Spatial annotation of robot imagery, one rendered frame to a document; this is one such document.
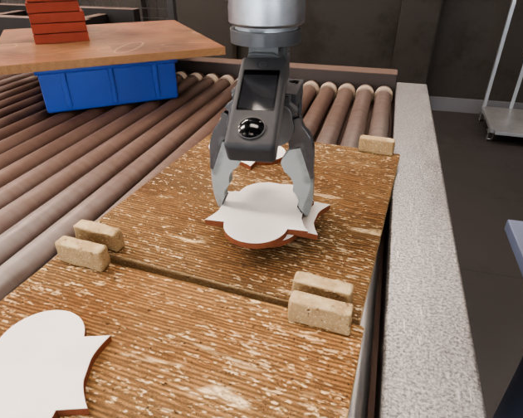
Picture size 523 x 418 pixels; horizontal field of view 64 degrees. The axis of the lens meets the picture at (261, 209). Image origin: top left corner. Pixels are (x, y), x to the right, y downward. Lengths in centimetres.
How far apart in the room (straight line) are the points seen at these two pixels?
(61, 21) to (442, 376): 110
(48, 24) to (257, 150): 91
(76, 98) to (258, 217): 67
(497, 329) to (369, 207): 136
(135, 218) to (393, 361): 35
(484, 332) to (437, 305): 138
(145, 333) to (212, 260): 12
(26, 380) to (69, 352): 4
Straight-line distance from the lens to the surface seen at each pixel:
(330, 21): 407
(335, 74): 125
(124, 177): 72
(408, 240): 58
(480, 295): 202
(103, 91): 107
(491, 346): 182
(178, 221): 56
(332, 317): 39
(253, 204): 51
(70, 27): 122
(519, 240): 73
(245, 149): 37
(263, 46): 42
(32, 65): 102
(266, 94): 41
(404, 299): 49
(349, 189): 63
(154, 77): 107
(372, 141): 75
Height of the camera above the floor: 124
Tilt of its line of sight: 32 degrees down
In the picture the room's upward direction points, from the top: straight up
